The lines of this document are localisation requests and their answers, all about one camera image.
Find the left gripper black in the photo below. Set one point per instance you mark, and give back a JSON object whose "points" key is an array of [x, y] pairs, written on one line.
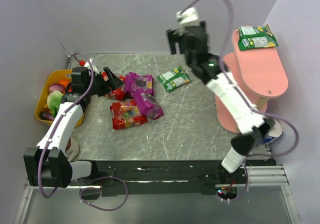
{"points": [[100, 84]]}

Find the purple toy eggplant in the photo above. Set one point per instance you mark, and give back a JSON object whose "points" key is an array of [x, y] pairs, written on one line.
{"points": [[46, 116]]}

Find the yellow basket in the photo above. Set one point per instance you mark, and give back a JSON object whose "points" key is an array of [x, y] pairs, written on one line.
{"points": [[42, 102]]}

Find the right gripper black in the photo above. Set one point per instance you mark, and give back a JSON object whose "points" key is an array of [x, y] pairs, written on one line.
{"points": [[178, 37]]}

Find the pink three-tier shelf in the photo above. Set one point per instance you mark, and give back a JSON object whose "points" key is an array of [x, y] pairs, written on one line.
{"points": [[254, 77]]}

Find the aluminium frame rail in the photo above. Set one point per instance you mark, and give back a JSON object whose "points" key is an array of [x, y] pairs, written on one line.
{"points": [[257, 176]]}

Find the purple candy bag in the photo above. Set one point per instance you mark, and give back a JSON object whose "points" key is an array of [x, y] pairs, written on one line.
{"points": [[135, 81], [147, 104]]}

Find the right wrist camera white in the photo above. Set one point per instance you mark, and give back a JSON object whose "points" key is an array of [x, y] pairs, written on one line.
{"points": [[188, 18]]}

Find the purple candy bag lower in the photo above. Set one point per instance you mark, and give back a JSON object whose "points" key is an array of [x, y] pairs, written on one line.
{"points": [[147, 104]]}

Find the purple toy onion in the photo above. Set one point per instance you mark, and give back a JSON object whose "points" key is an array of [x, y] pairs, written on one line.
{"points": [[56, 87]]}

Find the red candy bag lower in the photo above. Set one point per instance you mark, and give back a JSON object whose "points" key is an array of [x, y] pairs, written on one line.
{"points": [[126, 114]]}

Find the orange toy fruit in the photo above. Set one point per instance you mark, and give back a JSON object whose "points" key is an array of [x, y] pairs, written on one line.
{"points": [[64, 82]]}

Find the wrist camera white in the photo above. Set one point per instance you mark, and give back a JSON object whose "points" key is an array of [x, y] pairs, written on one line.
{"points": [[86, 64], [188, 18]]}

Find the red candy bag upper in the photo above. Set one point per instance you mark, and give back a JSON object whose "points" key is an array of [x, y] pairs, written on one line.
{"points": [[119, 93]]}

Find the purple candy bag upper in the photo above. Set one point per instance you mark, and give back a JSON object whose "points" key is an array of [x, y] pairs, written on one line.
{"points": [[135, 81]]}

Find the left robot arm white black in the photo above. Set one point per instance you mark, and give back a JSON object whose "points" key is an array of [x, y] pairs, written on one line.
{"points": [[46, 164]]}

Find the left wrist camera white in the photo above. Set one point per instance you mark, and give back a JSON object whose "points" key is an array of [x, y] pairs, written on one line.
{"points": [[86, 64]]}

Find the green candy bag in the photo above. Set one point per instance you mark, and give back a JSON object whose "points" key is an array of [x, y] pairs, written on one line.
{"points": [[256, 37], [173, 79]]}

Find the toilet paper roll blue wrapper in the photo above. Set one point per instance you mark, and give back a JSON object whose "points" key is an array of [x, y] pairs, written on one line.
{"points": [[275, 132]]}

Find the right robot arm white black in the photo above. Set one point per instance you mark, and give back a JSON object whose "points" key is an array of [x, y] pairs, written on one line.
{"points": [[242, 144]]}

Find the green toy cabbage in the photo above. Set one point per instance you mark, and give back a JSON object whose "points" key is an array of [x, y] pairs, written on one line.
{"points": [[53, 102]]}

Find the red candy bag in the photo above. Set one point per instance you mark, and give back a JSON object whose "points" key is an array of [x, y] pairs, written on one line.
{"points": [[126, 114], [119, 93]]}

